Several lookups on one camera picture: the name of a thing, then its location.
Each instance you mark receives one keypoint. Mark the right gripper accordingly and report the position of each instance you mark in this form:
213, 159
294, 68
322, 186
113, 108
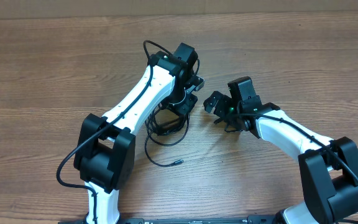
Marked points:
223, 102

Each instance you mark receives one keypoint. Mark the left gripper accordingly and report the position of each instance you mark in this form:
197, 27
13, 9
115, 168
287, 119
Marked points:
184, 109

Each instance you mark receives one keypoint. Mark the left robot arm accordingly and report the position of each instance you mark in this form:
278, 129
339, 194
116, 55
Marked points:
162, 100

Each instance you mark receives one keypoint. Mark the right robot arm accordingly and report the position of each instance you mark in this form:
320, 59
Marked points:
328, 167

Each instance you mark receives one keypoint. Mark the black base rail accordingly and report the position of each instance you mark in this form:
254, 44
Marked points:
251, 219

